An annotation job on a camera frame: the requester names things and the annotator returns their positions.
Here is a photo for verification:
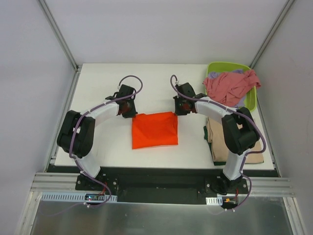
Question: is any orange t shirt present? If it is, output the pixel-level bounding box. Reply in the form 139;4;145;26
132;112;179;149

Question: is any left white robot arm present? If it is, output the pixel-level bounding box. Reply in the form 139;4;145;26
57;84;137;190

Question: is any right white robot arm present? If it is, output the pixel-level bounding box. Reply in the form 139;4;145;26
172;83;263;193

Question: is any lavender t shirt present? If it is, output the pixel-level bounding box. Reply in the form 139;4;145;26
203;70;245;107

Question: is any folded beige t shirt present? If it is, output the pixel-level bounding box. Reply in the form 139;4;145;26
206;118;264;165

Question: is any pink t shirt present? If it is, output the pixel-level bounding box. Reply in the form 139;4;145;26
203;70;261;107

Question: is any folded dark green t shirt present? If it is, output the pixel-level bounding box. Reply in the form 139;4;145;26
203;126;228;166

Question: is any green plastic basin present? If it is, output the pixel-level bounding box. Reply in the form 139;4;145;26
206;62;257;112

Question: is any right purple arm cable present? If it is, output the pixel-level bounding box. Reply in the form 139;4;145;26
170;74;267;177

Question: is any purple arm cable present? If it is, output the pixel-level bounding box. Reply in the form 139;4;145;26
170;74;267;177
69;75;144;209

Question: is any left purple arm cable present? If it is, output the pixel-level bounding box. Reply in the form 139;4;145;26
69;75;144;209

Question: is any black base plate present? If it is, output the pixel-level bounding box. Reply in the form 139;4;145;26
46;164;250;204

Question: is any left aluminium table rail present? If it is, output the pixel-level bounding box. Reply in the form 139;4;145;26
43;65;83;172

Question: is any right white cable duct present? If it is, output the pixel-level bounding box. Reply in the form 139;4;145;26
205;196;223;206

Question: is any white cable duct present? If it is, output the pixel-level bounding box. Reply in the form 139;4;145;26
41;192;117;203
205;196;223;206

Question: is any left white cable duct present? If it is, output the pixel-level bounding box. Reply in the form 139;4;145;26
41;192;117;203

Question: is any left aluminium frame post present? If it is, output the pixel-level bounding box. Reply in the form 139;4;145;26
37;0;79;71

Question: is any aluminium frame post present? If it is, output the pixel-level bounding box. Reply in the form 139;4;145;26
37;0;79;71
249;0;296;69

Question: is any right aluminium frame post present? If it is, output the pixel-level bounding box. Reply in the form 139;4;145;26
249;0;296;69

